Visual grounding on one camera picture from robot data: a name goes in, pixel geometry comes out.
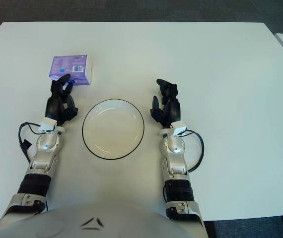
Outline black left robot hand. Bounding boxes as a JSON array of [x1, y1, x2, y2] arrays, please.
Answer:
[[44, 73, 79, 125]]

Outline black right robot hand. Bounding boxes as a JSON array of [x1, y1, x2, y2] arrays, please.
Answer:
[[150, 78, 182, 130]]

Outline purple tissue paper pack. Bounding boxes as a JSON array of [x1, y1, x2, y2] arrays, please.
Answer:
[[48, 55, 94, 86]]

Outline white plate with black rim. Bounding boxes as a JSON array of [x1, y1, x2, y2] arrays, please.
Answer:
[[82, 98, 145, 160]]

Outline grey robot torso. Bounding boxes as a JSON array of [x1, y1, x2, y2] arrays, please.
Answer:
[[0, 202, 208, 238]]

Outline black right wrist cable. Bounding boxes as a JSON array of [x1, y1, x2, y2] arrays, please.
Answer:
[[178, 128, 205, 173]]

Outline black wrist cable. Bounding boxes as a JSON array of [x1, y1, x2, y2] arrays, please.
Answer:
[[178, 128, 205, 173], [18, 121, 46, 164]]

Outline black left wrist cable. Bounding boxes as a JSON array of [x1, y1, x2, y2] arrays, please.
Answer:
[[18, 121, 46, 164]]

